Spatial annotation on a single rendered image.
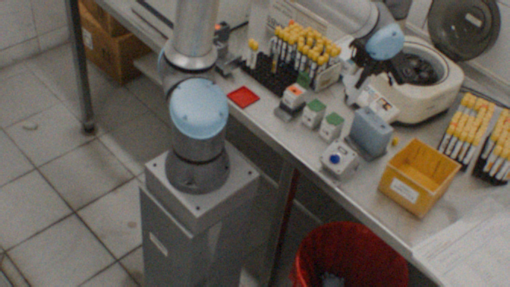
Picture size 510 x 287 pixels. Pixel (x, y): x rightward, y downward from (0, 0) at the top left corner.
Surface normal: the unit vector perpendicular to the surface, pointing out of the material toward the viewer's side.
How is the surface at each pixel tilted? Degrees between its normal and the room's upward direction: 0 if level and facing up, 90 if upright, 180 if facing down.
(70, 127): 0
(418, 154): 90
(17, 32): 90
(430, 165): 90
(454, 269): 1
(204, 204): 3
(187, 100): 10
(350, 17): 89
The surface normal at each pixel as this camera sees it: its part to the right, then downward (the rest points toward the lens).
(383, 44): 0.25, 0.76
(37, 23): 0.68, 0.58
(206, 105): 0.11, -0.55
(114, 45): -0.66, 0.47
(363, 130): -0.82, 0.36
